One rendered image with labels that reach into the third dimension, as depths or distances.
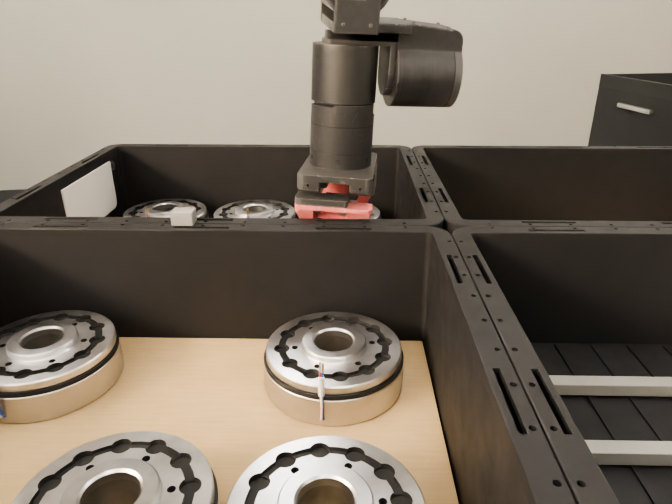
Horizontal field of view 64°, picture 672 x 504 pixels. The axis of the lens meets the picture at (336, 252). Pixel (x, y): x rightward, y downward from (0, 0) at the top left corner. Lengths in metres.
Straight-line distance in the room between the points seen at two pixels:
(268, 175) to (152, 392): 0.38
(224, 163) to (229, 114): 2.81
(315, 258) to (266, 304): 0.06
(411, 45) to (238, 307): 0.26
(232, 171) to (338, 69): 0.31
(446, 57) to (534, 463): 0.35
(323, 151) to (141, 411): 0.26
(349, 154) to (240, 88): 3.05
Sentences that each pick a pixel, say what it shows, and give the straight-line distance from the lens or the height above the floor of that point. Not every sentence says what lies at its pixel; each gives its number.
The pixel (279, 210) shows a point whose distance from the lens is 0.69.
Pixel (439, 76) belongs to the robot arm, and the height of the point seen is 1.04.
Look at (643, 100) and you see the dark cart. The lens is 2.02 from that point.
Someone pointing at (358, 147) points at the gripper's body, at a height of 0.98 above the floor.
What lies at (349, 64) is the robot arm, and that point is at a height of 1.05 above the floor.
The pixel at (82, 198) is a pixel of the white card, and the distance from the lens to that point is 0.68.
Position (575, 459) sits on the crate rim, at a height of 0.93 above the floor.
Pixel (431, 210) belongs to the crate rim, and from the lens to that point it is 0.48.
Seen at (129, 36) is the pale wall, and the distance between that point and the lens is 3.56.
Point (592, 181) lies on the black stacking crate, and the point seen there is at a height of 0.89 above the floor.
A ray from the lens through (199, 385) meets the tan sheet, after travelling 0.44.
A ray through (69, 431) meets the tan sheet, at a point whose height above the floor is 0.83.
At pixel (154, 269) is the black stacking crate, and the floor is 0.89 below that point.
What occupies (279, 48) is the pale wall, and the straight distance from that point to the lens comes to 3.51.
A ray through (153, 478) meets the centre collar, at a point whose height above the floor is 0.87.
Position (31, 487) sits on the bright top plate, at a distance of 0.35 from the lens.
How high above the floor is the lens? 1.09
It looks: 24 degrees down
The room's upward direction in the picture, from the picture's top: straight up
